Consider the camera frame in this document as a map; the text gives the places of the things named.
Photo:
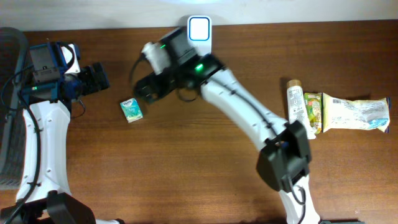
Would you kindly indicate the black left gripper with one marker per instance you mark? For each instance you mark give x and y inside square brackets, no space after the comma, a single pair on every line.
[94,85]

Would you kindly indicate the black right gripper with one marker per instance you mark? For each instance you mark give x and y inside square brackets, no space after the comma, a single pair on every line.
[148,81]

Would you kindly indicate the teal white tissue pack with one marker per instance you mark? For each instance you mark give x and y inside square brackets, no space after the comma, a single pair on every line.
[131,110]

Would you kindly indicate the white tube tan cap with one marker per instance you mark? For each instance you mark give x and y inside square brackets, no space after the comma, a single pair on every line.
[296,106]

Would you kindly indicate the green drink pouch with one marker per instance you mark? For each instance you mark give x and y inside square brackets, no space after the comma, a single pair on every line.
[313,103]

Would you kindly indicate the yellow white snack bag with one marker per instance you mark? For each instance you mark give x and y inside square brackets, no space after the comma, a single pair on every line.
[358,114]

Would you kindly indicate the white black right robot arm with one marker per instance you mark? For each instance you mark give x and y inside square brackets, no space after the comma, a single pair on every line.
[284,150]

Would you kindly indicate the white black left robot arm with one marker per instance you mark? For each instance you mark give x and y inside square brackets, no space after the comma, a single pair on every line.
[46,83]

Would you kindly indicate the white barcode scanner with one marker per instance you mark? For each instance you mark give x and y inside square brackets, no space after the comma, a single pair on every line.
[199,33]

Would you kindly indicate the dark grey plastic basket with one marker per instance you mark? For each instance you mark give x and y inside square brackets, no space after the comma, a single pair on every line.
[13,53]

